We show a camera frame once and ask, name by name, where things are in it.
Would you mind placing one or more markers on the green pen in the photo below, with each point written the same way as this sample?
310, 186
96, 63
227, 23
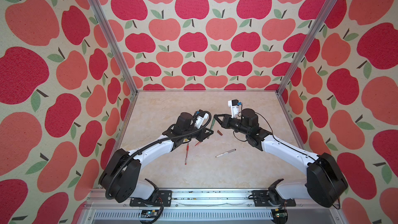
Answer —
212, 124

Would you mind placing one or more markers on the left aluminium frame post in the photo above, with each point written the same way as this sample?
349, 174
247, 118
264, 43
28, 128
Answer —
113, 44

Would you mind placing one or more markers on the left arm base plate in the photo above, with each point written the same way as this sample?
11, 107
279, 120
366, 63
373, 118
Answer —
159, 197

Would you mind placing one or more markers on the white pen right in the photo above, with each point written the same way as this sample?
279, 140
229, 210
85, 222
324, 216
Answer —
225, 153

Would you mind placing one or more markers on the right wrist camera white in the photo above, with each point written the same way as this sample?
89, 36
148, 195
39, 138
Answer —
235, 106

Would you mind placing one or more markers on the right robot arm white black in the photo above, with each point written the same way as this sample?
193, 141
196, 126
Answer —
324, 181

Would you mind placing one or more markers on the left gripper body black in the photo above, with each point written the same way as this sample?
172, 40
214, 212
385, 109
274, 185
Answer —
193, 131

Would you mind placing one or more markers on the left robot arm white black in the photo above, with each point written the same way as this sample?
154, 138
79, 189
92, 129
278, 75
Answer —
120, 178

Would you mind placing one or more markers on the right aluminium frame post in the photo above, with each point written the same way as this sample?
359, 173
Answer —
318, 24

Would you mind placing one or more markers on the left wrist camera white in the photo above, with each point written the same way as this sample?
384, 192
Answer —
199, 118

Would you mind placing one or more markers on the aluminium frame post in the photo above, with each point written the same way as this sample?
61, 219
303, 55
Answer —
318, 24
113, 44

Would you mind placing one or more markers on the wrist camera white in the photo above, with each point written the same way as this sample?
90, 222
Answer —
199, 118
235, 106

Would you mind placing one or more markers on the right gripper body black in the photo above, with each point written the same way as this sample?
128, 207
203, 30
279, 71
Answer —
235, 125

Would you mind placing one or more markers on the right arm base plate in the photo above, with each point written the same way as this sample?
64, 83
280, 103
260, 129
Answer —
265, 198

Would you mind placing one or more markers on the aluminium frame rail front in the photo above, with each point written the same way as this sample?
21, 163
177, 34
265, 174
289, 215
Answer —
205, 206

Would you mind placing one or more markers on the red pen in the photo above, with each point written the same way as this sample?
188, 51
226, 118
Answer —
186, 156

